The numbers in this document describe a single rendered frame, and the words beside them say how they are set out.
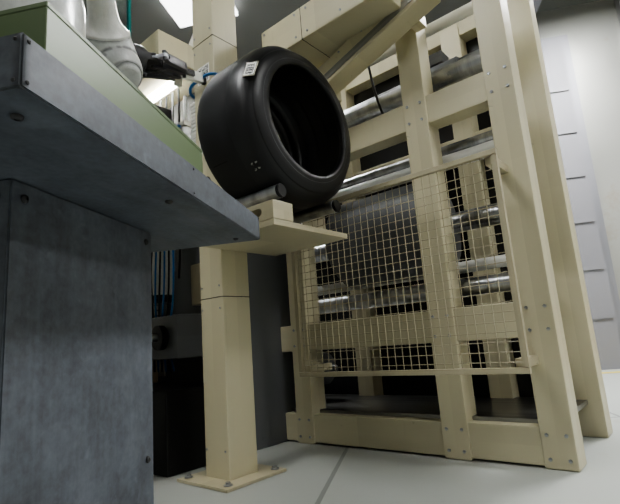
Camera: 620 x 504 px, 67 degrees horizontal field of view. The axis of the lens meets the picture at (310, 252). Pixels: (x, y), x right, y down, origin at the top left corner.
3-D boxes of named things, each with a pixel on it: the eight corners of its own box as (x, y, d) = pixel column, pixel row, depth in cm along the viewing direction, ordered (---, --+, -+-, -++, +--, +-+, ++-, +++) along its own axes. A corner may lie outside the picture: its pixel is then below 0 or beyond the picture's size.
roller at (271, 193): (211, 207, 167) (218, 218, 168) (203, 212, 163) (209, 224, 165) (282, 180, 145) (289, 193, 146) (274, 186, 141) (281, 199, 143)
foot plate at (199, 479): (176, 482, 161) (176, 475, 162) (236, 463, 182) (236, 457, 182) (227, 493, 145) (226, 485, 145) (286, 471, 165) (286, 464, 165)
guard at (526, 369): (299, 377, 192) (288, 212, 205) (302, 376, 194) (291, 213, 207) (530, 374, 136) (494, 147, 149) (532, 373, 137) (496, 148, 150)
